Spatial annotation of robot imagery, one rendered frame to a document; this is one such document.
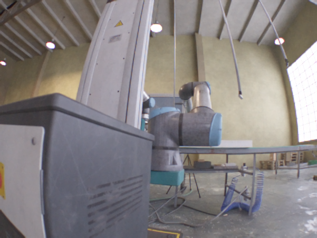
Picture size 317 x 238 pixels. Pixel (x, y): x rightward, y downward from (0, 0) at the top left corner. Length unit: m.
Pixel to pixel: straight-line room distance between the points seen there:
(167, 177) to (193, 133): 0.21
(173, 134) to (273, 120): 9.71
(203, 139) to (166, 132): 0.16
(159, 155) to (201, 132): 0.20
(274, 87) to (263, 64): 1.69
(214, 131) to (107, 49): 0.64
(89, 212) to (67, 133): 0.11
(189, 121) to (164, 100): 7.92
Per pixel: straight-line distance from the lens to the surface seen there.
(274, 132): 10.09
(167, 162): 0.64
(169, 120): 0.66
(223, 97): 9.09
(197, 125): 0.64
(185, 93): 1.24
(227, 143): 1.60
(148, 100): 1.40
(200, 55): 9.61
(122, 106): 0.63
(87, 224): 0.24
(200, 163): 2.39
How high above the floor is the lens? 0.79
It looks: 13 degrees up
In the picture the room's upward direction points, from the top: 3 degrees clockwise
